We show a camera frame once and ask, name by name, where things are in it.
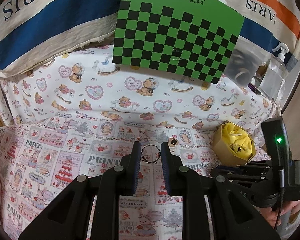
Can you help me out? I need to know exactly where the green checkered tissue box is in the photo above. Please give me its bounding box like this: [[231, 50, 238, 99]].
[[112, 0, 245, 85]]

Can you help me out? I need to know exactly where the striped blanket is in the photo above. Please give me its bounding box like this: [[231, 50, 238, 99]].
[[0, 0, 300, 78]]

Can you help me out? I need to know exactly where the gold hexagonal box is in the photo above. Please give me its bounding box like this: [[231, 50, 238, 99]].
[[212, 122, 257, 166]]

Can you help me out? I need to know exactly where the person's right hand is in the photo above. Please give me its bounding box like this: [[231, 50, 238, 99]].
[[264, 186, 300, 233]]

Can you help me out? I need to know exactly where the dark pen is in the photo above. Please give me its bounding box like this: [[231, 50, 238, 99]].
[[249, 82, 262, 96]]

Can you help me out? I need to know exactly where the black cable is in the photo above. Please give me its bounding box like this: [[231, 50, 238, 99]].
[[274, 169, 285, 229]]

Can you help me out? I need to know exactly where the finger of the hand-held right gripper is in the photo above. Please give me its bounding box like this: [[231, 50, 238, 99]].
[[216, 161, 274, 174], [210, 168, 268, 200]]

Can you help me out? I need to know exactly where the clear plastic container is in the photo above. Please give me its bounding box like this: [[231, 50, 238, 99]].
[[225, 49, 262, 89]]

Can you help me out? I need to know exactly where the clear spray bottle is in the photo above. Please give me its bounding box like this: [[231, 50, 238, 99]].
[[259, 42, 291, 101]]

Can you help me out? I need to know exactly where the bear print cloth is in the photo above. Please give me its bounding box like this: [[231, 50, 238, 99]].
[[0, 44, 283, 146]]

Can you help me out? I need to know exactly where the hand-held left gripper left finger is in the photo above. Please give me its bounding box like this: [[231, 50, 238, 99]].
[[19, 141, 143, 240]]

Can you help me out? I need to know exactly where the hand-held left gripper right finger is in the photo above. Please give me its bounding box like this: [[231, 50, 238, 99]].
[[160, 142, 282, 240]]

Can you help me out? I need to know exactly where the yellow cloth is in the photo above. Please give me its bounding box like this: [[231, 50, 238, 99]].
[[221, 122, 255, 160]]

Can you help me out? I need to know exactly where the christmas print cloth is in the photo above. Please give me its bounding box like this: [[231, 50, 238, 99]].
[[0, 120, 273, 240]]

